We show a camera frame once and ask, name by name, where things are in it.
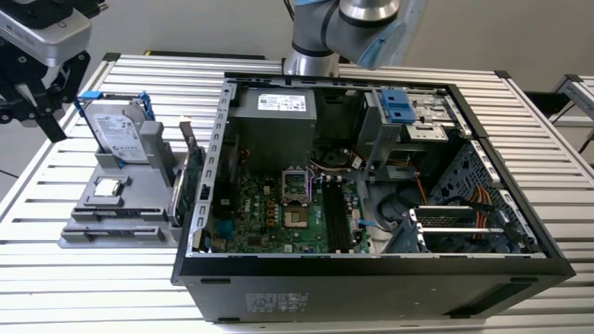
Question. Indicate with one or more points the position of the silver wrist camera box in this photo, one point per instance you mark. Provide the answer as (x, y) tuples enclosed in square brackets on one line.
[(55, 41)]

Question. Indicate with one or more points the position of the hard disk in blue carrier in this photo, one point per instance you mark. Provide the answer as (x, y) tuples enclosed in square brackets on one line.
[(114, 132)]

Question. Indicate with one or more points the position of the black RAM slot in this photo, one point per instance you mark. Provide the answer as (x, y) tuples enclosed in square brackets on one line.
[(329, 215), (334, 215), (341, 215)]

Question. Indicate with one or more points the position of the blue drive bay latch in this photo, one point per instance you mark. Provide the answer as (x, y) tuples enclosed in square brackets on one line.
[(397, 108)]

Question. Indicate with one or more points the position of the green graphics card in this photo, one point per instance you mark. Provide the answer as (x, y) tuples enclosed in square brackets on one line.
[(187, 184)]

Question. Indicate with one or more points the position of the teal port connector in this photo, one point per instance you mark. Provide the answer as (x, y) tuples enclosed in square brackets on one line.
[(225, 228)]

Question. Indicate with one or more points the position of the grey plastic parts rack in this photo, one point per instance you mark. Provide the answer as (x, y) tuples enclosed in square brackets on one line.
[(139, 188)]

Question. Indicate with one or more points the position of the aluminium slat side table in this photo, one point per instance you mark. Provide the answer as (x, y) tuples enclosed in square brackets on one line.
[(573, 101)]

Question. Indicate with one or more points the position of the grey Dell power supply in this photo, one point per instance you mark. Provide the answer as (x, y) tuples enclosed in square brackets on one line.
[(274, 139)]

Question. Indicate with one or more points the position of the green Dell motherboard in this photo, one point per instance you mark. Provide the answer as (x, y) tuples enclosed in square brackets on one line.
[(259, 222)]

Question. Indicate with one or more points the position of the grey metal drive cage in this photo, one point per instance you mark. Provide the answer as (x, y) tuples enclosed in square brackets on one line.
[(378, 156)]

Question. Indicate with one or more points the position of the white four pin power socket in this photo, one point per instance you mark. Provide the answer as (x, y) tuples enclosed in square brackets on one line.
[(267, 190)]

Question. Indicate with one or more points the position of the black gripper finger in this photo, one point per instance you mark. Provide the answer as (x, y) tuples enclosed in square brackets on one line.
[(11, 106), (51, 127)]

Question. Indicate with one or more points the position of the round grey plastic disc part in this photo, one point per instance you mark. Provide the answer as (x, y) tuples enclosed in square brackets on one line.
[(335, 156)]

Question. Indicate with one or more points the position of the CPU socket with gold pins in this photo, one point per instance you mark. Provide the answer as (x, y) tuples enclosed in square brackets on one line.
[(297, 217)]

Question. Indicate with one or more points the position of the black open PC case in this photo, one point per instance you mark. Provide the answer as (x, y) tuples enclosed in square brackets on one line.
[(325, 288)]

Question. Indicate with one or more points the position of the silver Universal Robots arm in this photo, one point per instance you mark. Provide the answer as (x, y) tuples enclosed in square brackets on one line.
[(315, 31)]

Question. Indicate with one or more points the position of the silver topped CPU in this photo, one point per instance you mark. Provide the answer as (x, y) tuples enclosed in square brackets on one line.
[(107, 189)]

